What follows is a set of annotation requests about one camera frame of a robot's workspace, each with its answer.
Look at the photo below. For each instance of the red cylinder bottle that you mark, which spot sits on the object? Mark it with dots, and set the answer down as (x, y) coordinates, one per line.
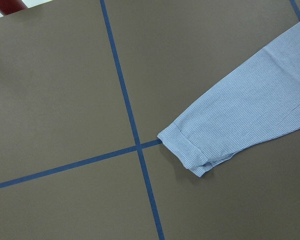
(11, 6)

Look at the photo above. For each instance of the light blue striped shirt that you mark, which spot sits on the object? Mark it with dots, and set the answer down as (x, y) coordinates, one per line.
(257, 102)

